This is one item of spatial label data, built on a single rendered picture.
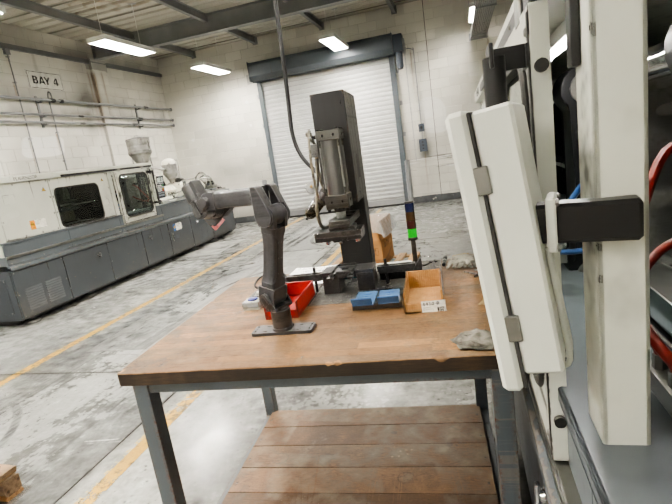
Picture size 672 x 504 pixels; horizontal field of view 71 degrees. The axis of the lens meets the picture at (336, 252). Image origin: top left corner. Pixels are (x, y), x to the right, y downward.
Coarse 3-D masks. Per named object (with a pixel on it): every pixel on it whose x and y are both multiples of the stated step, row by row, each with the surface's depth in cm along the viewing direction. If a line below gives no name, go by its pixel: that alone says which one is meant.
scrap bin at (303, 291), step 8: (312, 280) 185; (288, 288) 187; (296, 288) 187; (304, 288) 186; (312, 288) 183; (296, 296) 186; (304, 296) 172; (312, 296) 182; (296, 304) 161; (304, 304) 171; (264, 312) 164; (296, 312) 162
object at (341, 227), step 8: (344, 208) 179; (336, 216) 188; (344, 216) 180; (352, 216) 182; (336, 224) 176; (344, 224) 176; (352, 224) 179; (320, 232) 181; (328, 232) 179; (336, 232) 178; (344, 232) 177; (352, 232) 177; (360, 232) 176; (320, 240) 180; (328, 240) 179; (336, 240) 179; (344, 240) 182
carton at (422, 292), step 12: (408, 276) 174; (420, 276) 173; (432, 276) 172; (408, 288) 168; (420, 288) 173; (432, 288) 171; (408, 300) 162; (420, 300) 160; (432, 300) 149; (444, 300) 148; (408, 312) 151; (420, 312) 150
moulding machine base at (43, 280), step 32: (96, 224) 657; (160, 224) 790; (192, 224) 886; (224, 224) 1004; (32, 256) 556; (64, 256) 600; (96, 256) 651; (128, 256) 713; (160, 256) 786; (0, 288) 536; (32, 288) 553; (64, 288) 596; (96, 288) 650; (0, 320) 549; (32, 320) 553
